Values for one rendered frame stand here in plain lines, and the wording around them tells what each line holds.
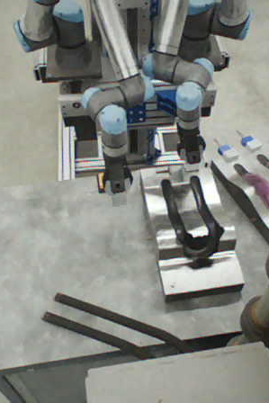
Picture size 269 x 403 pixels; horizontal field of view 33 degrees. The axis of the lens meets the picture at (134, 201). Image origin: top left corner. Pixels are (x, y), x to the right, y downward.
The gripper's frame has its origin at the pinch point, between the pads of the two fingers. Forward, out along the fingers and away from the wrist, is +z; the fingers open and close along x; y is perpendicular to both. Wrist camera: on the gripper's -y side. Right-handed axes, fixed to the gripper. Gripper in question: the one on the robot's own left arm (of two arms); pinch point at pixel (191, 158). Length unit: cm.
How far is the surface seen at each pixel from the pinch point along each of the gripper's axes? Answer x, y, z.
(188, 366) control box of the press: 17, -78, -67
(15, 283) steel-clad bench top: 68, -34, 0
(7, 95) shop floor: 103, 145, 103
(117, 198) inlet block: 28.7, -13.7, -6.9
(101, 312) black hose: 40, -51, -5
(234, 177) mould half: -15.0, -6.1, 10.0
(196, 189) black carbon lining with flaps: 0.5, -10.3, 4.9
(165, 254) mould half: 16.4, -35.4, -2.9
